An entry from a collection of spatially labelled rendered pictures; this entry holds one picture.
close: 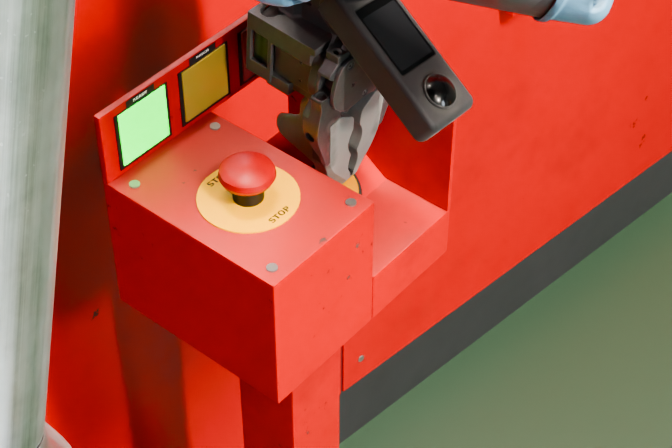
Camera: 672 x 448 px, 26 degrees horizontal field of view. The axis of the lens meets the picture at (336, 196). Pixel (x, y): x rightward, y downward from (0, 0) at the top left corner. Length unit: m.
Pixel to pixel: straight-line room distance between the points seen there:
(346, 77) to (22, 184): 0.51
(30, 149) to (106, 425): 0.99
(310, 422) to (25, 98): 0.76
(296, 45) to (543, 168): 0.89
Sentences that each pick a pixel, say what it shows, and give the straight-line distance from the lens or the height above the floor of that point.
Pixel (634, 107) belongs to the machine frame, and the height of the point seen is 0.25.
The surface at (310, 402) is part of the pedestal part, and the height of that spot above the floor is 0.54.
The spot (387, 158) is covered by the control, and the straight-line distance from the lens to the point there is 1.12.
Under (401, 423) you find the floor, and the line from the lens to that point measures 1.87.
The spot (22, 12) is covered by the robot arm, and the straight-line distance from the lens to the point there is 0.48.
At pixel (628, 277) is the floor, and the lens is 2.08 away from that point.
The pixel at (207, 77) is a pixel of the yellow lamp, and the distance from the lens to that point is 1.06.
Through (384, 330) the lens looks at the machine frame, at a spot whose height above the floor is 0.16.
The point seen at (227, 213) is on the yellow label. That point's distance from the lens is 1.00.
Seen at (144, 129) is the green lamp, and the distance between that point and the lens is 1.03.
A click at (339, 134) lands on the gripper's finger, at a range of 1.03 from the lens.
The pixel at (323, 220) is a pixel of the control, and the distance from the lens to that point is 0.99.
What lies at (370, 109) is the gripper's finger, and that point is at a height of 0.80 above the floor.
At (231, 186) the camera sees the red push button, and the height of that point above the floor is 0.81.
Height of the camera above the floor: 1.46
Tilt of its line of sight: 43 degrees down
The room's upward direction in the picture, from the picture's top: straight up
